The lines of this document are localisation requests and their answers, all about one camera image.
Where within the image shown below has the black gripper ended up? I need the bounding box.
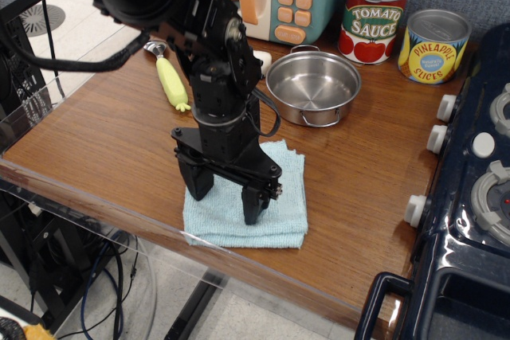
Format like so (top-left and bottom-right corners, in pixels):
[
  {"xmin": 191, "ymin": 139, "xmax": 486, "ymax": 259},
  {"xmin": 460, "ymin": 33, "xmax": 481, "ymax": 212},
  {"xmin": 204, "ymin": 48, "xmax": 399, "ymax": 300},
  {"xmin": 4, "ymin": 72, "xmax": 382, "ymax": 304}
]
[{"xmin": 171, "ymin": 108, "xmax": 282, "ymax": 225}]

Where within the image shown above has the light blue cloth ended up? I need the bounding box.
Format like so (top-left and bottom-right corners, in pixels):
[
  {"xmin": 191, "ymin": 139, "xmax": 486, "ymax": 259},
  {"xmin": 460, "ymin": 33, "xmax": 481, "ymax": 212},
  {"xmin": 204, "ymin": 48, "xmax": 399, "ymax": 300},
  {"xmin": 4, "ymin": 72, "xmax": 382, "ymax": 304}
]
[{"xmin": 182, "ymin": 139, "xmax": 308, "ymax": 248}]

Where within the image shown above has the ice cream scoop yellow handle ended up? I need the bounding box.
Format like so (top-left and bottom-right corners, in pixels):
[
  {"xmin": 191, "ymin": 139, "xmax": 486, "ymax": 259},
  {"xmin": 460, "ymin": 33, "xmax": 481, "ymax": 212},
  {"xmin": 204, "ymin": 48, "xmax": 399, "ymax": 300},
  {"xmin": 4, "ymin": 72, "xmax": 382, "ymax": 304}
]
[{"xmin": 143, "ymin": 40, "xmax": 191, "ymax": 112}]

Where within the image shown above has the plush toy mushroom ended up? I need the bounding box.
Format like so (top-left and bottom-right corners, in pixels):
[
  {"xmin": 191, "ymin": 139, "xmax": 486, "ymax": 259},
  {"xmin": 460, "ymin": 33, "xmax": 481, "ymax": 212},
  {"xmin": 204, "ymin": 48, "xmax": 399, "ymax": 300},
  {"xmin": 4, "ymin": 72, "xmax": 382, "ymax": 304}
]
[{"xmin": 253, "ymin": 50, "xmax": 273, "ymax": 76}]

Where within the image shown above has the small steel pot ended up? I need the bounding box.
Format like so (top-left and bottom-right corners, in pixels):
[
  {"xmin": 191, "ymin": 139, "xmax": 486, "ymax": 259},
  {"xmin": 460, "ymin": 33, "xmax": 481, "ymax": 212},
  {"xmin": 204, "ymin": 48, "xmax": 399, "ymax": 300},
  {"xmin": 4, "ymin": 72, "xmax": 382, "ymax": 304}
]
[{"xmin": 265, "ymin": 45, "xmax": 362, "ymax": 127}]

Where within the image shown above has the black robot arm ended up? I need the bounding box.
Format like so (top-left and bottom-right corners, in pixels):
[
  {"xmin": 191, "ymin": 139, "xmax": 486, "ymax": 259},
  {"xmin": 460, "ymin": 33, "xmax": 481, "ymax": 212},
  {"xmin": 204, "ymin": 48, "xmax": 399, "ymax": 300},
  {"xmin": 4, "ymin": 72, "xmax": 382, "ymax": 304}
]
[{"xmin": 93, "ymin": 0, "xmax": 282, "ymax": 225}]

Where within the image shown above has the white stove knob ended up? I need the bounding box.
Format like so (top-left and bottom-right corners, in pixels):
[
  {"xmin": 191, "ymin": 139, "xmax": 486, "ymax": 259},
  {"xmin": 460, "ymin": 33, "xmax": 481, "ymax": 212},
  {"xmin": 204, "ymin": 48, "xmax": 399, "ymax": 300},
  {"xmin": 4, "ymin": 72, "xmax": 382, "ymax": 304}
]
[
  {"xmin": 404, "ymin": 195, "xmax": 427, "ymax": 228},
  {"xmin": 426, "ymin": 125, "xmax": 448, "ymax": 154},
  {"xmin": 436, "ymin": 94, "xmax": 457, "ymax": 123}
]

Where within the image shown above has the yellow sponge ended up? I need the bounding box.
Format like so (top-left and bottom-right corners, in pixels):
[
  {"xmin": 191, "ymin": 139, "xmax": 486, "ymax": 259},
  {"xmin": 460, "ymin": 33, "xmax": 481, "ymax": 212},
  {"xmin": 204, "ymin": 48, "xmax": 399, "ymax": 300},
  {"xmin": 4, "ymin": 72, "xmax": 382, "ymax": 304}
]
[{"xmin": 22, "ymin": 325, "xmax": 55, "ymax": 340}]

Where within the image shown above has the tomato sauce can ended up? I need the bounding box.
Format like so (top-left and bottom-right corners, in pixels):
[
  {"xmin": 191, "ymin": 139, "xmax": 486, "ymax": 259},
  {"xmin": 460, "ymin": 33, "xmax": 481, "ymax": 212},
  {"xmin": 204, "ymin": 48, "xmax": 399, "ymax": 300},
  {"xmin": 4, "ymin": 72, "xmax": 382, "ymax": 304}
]
[{"xmin": 338, "ymin": 0, "xmax": 407, "ymax": 64}]

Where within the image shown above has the dark blue toy stove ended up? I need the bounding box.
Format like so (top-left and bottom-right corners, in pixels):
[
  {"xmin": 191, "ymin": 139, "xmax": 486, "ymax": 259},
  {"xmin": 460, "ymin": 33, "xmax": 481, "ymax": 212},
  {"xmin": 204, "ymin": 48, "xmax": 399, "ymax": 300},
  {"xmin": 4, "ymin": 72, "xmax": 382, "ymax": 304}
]
[{"xmin": 355, "ymin": 24, "xmax": 509, "ymax": 339}]

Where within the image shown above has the pineapple slices can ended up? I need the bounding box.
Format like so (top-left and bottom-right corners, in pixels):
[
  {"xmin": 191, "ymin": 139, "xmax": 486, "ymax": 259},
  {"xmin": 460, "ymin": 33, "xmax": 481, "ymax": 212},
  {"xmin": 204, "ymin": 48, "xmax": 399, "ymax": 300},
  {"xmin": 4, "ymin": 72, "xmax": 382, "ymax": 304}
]
[{"xmin": 398, "ymin": 9, "xmax": 472, "ymax": 85}]

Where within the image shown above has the black cable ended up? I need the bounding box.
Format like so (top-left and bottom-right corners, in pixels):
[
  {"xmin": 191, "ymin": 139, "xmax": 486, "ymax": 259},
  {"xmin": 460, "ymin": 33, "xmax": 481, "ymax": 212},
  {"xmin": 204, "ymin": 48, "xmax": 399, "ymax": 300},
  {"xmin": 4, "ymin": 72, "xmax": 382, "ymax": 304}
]
[{"xmin": 55, "ymin": 236, "xmax": 140, "ymax": 340}]

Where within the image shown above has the blue cable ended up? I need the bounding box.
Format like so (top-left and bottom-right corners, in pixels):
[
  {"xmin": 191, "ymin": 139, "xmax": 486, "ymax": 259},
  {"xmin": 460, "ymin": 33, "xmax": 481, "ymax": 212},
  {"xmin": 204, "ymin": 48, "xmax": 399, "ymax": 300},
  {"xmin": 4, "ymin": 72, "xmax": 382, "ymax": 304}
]
[{"xmin": 80, "ymin": 232, "xmax": 125, "ymax": 340}]

